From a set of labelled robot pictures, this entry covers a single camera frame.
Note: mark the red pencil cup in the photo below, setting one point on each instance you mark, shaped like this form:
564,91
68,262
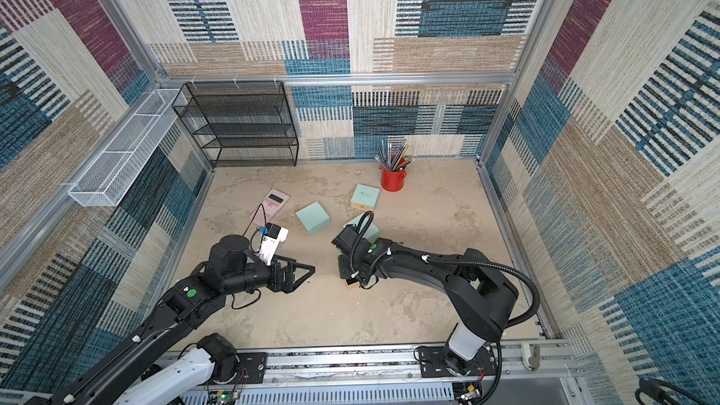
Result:
392,181

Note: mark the white mesh wall basket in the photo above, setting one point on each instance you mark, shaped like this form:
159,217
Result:
106,181

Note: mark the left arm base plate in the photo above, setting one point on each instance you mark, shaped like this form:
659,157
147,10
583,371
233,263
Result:
249,368

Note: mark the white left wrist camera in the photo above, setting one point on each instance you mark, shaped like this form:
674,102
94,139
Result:
272,236

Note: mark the back mint jewelry box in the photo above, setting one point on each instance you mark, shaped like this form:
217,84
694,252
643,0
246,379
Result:
365,197

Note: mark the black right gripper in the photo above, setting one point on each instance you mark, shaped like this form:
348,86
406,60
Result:
349,269

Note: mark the left mint jewelry box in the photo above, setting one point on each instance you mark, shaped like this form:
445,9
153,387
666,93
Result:
314,218

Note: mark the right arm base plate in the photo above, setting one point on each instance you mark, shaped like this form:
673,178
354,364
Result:
437,362

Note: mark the pencils bundle in cup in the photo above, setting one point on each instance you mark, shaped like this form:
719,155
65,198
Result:
393,157

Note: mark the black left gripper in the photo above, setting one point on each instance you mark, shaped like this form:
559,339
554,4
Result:
289,284

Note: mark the black wire shelf rack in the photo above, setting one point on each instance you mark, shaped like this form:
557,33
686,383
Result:
239,124

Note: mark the middle mint jewelry box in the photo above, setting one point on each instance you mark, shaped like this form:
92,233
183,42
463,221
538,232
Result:
371,234

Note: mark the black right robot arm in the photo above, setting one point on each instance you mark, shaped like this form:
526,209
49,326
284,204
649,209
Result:
487,296

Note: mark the pink calculator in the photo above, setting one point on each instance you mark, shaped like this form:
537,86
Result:
273,202

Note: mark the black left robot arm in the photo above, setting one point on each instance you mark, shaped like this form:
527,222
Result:
232,268

